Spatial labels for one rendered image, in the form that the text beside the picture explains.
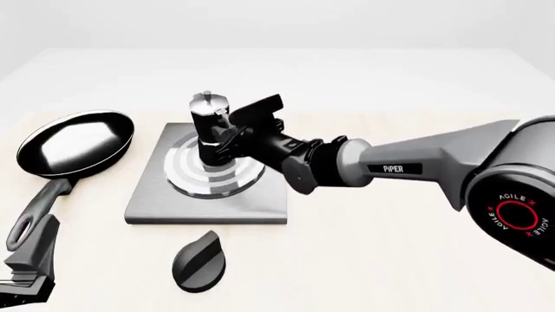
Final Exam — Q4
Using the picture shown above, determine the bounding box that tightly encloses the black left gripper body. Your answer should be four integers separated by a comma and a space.
0, 261, 57, 309

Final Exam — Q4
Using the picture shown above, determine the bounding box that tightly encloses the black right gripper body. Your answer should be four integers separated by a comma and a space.
239, 117, 288, 161

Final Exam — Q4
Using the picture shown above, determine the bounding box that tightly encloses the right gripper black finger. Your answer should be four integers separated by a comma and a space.
227, 94, 284, 127
215, 138, 252, 162

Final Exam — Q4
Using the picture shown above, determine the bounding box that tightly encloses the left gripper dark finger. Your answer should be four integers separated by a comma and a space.
5, 213, 61, 278

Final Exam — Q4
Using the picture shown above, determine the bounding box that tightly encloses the silver and black moka pot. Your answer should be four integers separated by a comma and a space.
188, 90, 238, 165

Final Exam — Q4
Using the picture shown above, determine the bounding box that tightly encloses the grey stove plate with rings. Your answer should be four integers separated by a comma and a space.
124, 122, 289, 226

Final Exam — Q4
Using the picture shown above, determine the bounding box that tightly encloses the round black stove knob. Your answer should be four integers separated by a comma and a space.
172, 229, 227, 294

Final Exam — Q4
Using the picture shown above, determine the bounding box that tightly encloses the black frying pan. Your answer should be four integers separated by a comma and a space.
4, 109, 136, 252

